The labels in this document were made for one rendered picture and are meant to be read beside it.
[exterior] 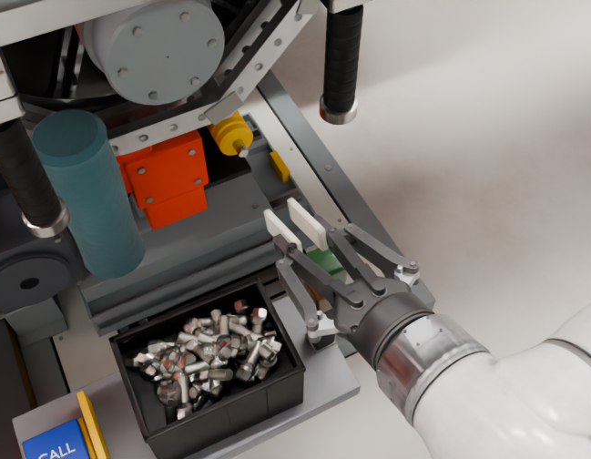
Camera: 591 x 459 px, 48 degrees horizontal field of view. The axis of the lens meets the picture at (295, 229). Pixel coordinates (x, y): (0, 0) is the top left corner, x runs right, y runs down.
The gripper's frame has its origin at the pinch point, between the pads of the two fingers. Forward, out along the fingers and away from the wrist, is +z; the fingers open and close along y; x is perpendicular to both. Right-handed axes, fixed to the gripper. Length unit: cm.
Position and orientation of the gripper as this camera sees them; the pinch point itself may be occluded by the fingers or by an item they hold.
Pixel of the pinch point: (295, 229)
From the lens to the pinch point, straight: 73.6
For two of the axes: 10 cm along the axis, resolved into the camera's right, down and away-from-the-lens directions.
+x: 1.4, 7.3, 6.7
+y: -8.5, 4.3, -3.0
